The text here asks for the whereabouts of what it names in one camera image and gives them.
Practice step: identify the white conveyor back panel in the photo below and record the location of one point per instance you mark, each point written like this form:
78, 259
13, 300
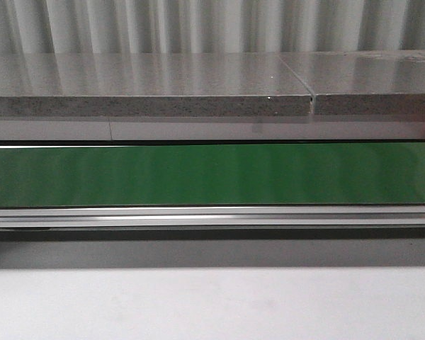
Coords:
338, 127

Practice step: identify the green conveyor belt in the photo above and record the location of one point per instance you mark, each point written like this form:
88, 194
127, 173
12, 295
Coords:
220, 174

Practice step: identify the grey stone slab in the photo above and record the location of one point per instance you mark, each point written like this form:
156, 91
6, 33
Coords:
380, 83
148, 85

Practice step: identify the grey stone slab left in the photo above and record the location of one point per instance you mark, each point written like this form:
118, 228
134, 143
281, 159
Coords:
148, 85

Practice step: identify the aluminium conveyor front rail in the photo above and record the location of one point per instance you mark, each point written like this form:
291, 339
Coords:
271, 217

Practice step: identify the grey stone slab right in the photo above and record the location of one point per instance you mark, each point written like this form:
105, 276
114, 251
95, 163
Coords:
380, 83

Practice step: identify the white corrugated curtain backdrop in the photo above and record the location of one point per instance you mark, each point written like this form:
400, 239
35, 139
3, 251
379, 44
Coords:
210, 26

